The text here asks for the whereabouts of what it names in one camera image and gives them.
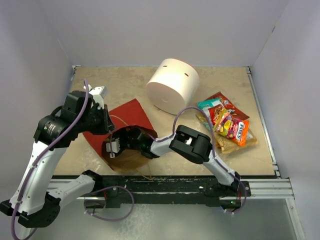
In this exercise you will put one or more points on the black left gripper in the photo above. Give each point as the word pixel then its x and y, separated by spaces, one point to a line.
pixel 107 125

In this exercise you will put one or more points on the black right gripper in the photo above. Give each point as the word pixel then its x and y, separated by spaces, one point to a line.
pixel 123 131

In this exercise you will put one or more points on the red paper bag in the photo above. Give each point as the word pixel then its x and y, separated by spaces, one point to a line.
pixel 130 114

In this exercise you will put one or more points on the teal white snack packet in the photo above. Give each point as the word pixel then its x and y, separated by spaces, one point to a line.
pixel 206 105

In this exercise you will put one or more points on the tan snack bag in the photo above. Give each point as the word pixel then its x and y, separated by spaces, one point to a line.
pixel 225 144

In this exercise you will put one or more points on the colourful fruit candy packet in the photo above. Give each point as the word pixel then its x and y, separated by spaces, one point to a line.
pixel 226 125

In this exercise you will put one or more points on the orange pink fruits candy packet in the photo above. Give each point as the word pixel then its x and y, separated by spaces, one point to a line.
pixel 242 131

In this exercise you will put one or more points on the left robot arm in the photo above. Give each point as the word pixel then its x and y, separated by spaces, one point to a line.
pixel 35 206

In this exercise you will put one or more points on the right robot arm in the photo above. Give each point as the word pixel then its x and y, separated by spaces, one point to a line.
pixel 190 144

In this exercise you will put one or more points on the white cylindrical bin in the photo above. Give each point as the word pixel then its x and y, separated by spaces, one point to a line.
pixel 172 86

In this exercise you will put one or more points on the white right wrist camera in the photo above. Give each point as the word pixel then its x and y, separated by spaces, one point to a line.
pixel 113 147

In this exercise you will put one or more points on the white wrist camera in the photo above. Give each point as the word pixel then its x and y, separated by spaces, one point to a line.
pixel 98 94
pixel 113 147

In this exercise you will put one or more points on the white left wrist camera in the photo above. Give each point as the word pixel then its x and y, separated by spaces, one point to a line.
pixel 98 94

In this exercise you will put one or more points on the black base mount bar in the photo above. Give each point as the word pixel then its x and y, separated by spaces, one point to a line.
pixel 115 190

